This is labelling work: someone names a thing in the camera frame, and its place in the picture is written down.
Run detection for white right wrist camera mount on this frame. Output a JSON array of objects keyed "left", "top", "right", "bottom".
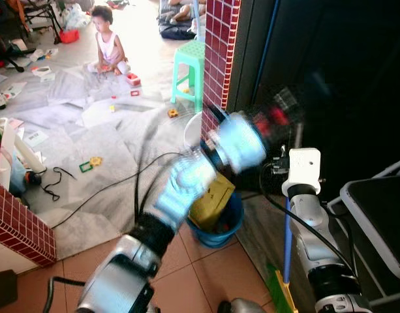
[{"left": 281, "top": 148, "right": 322, "bottom": 196}]

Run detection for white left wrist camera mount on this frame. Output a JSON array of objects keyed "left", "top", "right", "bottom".
[{"left": 213, "top": 112, "right": 269, "bottom": 173}]

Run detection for blue bag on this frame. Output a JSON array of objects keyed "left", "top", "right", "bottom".
[{"left": 7, "top": 156, "right": 31, "bottom": 196}]

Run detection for green broom with blue handle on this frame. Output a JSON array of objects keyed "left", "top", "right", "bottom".
[{"left": 265, "top": 196, "right": 298, "bottom": 313}]

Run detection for red brick tile pillar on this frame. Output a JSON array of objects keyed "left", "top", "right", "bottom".
[{"left": 201, "top": 0, "right": 243, "bottom": 141}]

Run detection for black seat folding chair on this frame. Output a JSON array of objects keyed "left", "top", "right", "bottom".
[{"left": 327, "top": 156, "right": 400, "bottom": 310}]

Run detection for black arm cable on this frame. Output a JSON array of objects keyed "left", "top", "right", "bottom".
[
  {"left": 133, "top": 108, "right": 217, "bottom": 219},
  {"left": 258, "top": 160, "right": 349, "bottom": 269}
]

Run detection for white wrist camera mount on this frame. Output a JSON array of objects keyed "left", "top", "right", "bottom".
[
  {"left": 281, "top": 148, "right": 322, "bottom": 196},
  {"left": 213, "top": 112, "right": 269, "bottom": 173}
]

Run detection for seated person in dark clothes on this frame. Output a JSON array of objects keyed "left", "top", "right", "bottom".
[{"left": 157, "top": 0, "right": 207, "bottom": 41}]

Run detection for black office chair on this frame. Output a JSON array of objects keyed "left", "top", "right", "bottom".
[{"left": 0, "top": 26, "right": 27, "bottom": 72}]

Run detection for small red basket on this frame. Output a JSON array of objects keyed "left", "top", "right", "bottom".
[{"left": 59, "top": 28, "right": 81, "bottom": 44}]

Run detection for green plastic stool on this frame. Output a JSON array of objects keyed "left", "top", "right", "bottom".
[{"left": 170, "top": 39, "right": 206, "bottom": 113}]

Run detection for low red brick tile wall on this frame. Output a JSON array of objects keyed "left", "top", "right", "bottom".
[{"left": 0, "top": 177, "right": 58, "bottom": 267}]

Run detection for thin black floor cable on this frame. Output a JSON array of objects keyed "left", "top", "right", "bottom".
[{"left": 52, "top": 151, "right": 191, "bottom": 229}]

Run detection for green yellow flat toy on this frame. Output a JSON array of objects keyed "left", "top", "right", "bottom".
[{"left": 79, "top": 155, "right": 104, "bottom": 173}]

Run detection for silver robot right foot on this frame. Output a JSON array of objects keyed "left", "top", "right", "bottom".
[{"left": 219, "top": 298, "right": 266, "bottom": 313}]

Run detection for sitting child in light clothes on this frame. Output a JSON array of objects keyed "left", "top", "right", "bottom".
[{"left": 85, "top": 5, "right": 132, "bottom": 76}]

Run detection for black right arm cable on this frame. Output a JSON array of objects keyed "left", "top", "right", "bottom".
[{"left": 258, "top": 160, "right": 349, "bottom": 269}]

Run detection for yellow dustpan with red handle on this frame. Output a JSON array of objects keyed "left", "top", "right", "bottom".
[{"left": 189, "top": 171, "right": 236, "bottom": 230}]

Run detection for dark panelled door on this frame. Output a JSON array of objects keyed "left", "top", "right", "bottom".
[{"left": 226, "top": 0, "right": 400, "bottom": 203}]

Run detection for white plastic rack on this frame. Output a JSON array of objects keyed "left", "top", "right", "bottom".
[{"left": 0, "top": 117, "right": 44, "bottom": 173}]

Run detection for blue plastic bucket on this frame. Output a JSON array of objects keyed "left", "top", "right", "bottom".
[{"left": 185, "top": 192, "right": 245, "bottom": 248}]

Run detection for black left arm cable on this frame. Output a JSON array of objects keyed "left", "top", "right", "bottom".
[{"left": 133, "top": 108, "right": 217, "bottom": 219}]

